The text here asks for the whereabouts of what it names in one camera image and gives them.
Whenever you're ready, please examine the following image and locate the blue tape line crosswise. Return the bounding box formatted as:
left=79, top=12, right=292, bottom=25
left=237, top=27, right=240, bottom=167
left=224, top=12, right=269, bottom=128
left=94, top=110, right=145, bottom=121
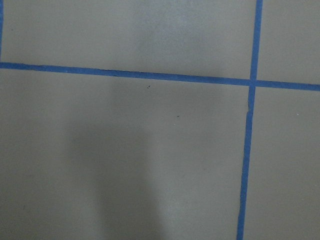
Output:
left=0, top=62, right=320, bottom=92

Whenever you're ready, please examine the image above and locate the blue tape line lengthwise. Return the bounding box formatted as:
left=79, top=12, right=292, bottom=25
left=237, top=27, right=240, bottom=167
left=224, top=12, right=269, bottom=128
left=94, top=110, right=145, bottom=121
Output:
left=236, top=0, right=263, bottom=240

